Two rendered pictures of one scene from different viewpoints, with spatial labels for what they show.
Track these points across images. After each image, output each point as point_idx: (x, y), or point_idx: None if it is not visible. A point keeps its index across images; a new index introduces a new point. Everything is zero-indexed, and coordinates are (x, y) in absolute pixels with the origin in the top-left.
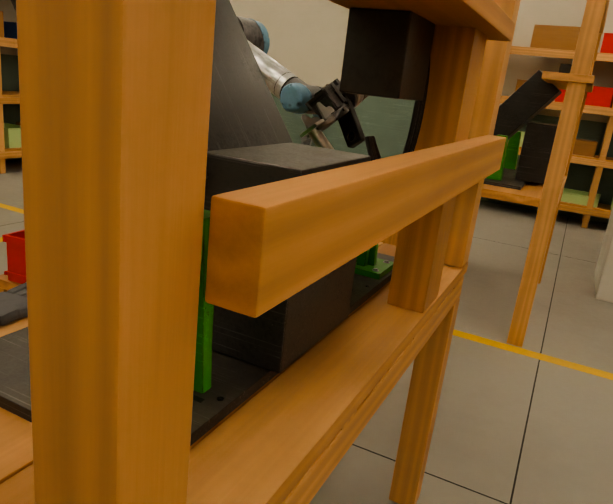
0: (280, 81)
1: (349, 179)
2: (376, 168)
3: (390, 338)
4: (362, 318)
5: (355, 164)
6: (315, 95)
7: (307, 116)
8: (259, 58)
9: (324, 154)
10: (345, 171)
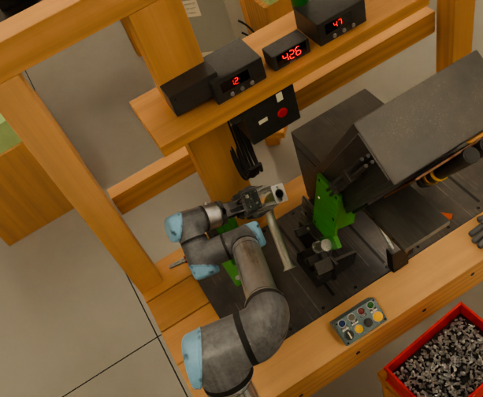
0: (257, 242)
1: (385, 30)
2: (362, 46)
3: (293, 184)
4: (292, 205)
5: (366, 50)
6: (258, 199)
7: (270, 205)
8: (260, 259)
9: (324, 126)
10: (379, 38)
